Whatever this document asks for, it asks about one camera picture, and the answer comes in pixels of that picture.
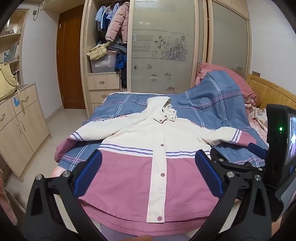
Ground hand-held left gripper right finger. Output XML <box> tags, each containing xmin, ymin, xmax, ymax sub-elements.
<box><xmin>192</xmin><ymin>149</ymin><xmax>272</xmax><ymax>241</ymax></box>

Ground translucent plastic storage box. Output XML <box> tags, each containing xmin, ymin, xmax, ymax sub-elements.
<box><xmin>90</xmin><ymin>53</ymin><xmax>116</xmax><ymax>73</ymax></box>

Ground pink and white hooded jacket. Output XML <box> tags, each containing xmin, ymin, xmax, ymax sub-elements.
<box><xmin>54</xmin><ymin>96</ymin><xmax>257</xmax><ymax>237</ymax></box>

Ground pink quilt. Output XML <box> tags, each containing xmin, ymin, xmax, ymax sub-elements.
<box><xmin>194</xmin><ymin>62</ymin><xmax>258</xmax><ymax>107</ymax></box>

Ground blue crumpled clothes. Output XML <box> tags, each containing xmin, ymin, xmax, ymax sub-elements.
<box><xmin>115</xmin><ymin>54</ymin><xmax>127</xmax><ymax>71</ymax></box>

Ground light wooden cabinet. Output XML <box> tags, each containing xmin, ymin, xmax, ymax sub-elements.
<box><xmin>0</xmin><ymin>83</ymin><xmax>52</xmax><ymax>182</ymax></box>

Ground blue hanging jacket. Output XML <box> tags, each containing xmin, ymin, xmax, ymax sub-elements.
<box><xmin>95</xmin><ymin>5</ymin><xmax>116</xmax><ymax>32</ymax></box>

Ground pink puffer jacket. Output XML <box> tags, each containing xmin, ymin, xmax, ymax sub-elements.
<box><xmin>105</xmin><ymin>2</ymin><xmax>130</xmax><ymax>44</ymax></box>

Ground floral pink bedding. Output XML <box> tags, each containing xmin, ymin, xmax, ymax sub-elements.
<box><xmin>244</xmin><ymin>102</ymin><xmax>270</xmax><ymax>149</ymax></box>

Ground wardrobe drawer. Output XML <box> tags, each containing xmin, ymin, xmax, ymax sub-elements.
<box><xmin>90</xmin><ymin>89</ymin><xmax>121</xmax><ymax>103</ymax></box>
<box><xmin>88</xmin><ymin>74</ymin><xmax>120</xmax><ymax>90</ymax></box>

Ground brown wooden door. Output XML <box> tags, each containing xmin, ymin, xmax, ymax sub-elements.
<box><xmin>57</xmin><ymin>5</ymin><xmax>87</xmax><ymax>110</ymax></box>

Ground yellow bag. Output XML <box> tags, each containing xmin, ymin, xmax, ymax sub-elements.
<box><xmin>0</xmin><ymin>62</ymin><xmax>20</xmax><ymax>101</ymax></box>

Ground frosted plain sliding door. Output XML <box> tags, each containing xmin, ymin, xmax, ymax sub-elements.
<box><xmin>207</xmin><ymin>0</ymin><xmax>251</xmax><ymax>80</ymax></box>

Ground wooden headboard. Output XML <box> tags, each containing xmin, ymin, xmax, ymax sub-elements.
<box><xmin>245</xmin><ymin>74</ymin><xmax>296</xmax><ymax>112</ymax></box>

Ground frosted floral sliding door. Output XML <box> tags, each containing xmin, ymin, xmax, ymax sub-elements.
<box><xmin>128</xmin><ymin>0</ymin><xmax>199</xmax><ymax>94</ymax></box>

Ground blue plaid bed sheet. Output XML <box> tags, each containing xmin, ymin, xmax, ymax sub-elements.
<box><xmin>54</xmin><ymin>71</ymin><xmax>270</xmax><ymax>172</ymax></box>

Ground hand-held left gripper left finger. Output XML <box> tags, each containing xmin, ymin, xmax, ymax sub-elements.
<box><xmin>24</xmin><ymin>149</ymin><xmax>105</xmax><ymax>241</ymax></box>

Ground wooden bookshelf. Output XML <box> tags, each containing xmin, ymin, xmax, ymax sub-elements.
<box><xmin>0</xmin><ymin>8</ymin><xmax>30</xmax><ymax>86</ymax></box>

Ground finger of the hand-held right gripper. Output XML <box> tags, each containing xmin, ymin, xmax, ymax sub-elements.
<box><xmin>248</xmin><ymin>143</ymin><xmax>269</xmax><ymax>167</ymax></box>
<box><xmin>210</xmin><ymin>148</ymin><xmax>264</xmax><ymax>176</ymax></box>

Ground light wooden wardrobe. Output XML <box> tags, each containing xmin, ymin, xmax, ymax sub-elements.
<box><xmin>80</xmin><ymin>0</ymin><xmax>252</xmax><ymax>118</ymax></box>

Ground grey folded clothes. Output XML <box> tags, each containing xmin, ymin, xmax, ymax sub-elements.
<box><xmin>107</xmin><ymin>38</ymin><xmax>127</xmax><ymax>56</ymax></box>

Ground beige crumpled garment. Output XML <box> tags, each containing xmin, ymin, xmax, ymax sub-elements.
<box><xmin>87</xmin><ymin>42</ymin><xmax>114</xmax><ymax>61</ymax></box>

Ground pink fuzzy cloth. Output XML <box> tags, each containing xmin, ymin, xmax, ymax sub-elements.
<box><xmin>0</xmin><ymin>171</ymin><xmax>18</xmax><ymax>226</ymax></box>

